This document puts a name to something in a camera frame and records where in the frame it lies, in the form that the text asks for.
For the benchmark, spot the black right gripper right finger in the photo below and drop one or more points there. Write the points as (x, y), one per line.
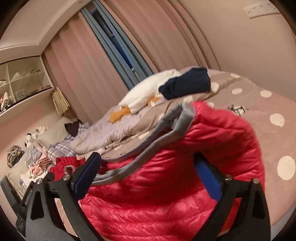
(241, 212)

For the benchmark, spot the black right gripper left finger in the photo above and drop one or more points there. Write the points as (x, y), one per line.
(53, 211)

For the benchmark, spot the pink-red down jacket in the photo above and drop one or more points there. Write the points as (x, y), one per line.
(157, 195)

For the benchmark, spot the pile of pastel clothes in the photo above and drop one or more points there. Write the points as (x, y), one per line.
(35, 162)

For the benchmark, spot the colourful fabric bundle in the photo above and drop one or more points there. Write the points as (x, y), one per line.
(14, 154)

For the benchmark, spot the dark red folded down jacket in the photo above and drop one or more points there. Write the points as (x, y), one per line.
(66, 165)

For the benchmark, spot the plush toys on headboard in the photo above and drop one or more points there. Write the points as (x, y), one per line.
(31, 137)

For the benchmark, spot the plaid pillow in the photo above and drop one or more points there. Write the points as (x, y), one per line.
(62, 149)

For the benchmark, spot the beige pillow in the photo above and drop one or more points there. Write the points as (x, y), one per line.
(55, 134)

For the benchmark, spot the black small garment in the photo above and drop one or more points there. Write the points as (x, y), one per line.
(72, 128)

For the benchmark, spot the grey crumpled duvet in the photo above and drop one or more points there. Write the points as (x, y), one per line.
(103, 133)

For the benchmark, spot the polka dot bed cover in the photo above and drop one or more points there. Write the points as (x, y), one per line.
(272, 117)

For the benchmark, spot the pleated beige lampshade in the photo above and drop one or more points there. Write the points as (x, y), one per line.
(60, 102)

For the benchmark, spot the navy blue folded garment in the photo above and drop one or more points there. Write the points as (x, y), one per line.
(196, 80)

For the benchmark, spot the white goose plush toy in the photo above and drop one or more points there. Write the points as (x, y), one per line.
(139, 97)

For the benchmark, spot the blue-grey inner curtain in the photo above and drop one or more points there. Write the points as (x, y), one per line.
(125, 57)

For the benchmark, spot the pink curtain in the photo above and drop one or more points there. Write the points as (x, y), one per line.
(164, 32)

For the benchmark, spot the white power strip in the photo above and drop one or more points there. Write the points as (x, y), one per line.
(263, 8)

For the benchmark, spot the white wall shelf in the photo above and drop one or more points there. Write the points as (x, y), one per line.
(22, 80)

